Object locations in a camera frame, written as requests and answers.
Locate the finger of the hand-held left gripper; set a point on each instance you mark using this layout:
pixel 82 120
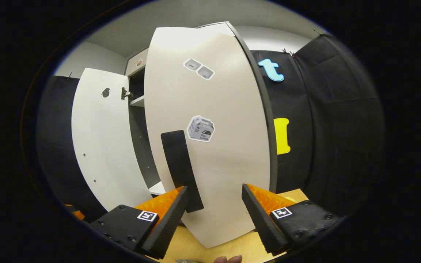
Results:
pixel 76 213

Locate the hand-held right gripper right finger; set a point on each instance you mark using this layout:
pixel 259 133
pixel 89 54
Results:
pixel 260 223

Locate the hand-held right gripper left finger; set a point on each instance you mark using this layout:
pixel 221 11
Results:
pixel 168 226

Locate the clear bottle with green label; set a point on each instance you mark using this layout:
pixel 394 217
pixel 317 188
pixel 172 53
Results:
pixel 185 261

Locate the white cabinet door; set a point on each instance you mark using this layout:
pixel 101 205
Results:
pixel 225 164
pixel 104 146

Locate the grey and white cabinet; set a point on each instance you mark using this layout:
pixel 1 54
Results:
pixel 139 128

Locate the white cabinet shelf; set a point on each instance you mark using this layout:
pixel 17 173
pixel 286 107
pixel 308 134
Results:
pixel 137 101

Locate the metal door hinge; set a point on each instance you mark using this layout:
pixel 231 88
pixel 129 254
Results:
pixel 125 94

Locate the white cabinet drawer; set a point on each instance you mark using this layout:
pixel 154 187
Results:
pixel 143 58

